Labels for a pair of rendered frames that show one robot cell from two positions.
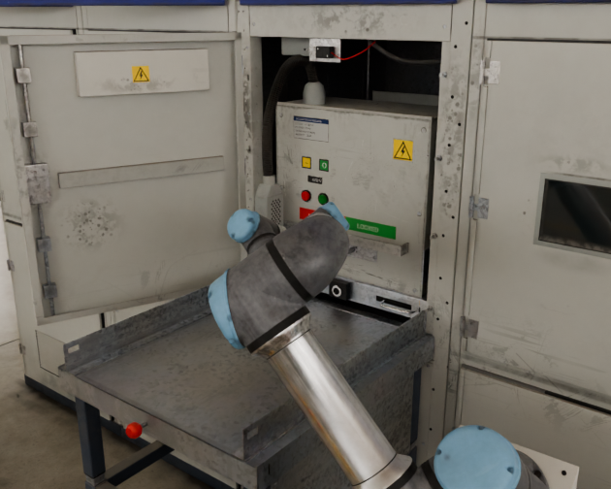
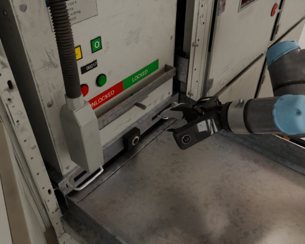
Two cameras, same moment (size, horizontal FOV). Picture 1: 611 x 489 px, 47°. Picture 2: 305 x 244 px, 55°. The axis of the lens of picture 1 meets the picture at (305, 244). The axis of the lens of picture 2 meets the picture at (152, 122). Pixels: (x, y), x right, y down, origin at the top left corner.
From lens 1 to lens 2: 1.84 m
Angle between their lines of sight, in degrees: 77
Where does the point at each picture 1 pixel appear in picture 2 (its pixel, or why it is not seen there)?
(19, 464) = not seen: outside the picture
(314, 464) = not seen: outside the picture
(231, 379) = (288, 225)
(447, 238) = (200, 39)
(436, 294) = (192, 81)
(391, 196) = (154, 36)
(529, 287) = (232, 39)
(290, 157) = (53, 61)
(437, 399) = not seen: hidden behind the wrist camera
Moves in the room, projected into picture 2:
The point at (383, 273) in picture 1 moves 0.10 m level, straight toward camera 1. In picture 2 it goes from (151, 99) to (181, 101)
